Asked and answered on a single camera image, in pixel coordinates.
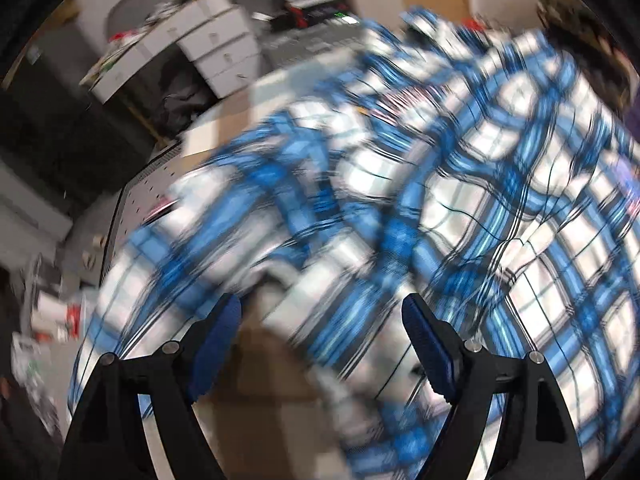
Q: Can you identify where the blue white plaid shirt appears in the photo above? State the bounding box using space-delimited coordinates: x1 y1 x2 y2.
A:
67 8 639 479

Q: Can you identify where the checkered bed sheet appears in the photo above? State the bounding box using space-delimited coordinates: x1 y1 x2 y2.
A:
101 48 354 275

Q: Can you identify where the black bag under desk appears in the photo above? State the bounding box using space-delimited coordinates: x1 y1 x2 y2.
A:
152 53 217 138

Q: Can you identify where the white drawer desk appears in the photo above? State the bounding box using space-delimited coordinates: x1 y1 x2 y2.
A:
80 0 262 103

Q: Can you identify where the silver flat suitcase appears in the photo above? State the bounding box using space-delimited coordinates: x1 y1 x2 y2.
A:
260 15 363 70

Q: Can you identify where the grey oval mirror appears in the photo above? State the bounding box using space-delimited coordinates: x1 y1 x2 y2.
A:
104 0 177 39

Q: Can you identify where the black red box on suitcase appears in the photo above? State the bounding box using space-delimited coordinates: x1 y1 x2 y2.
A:
285 0 349 29

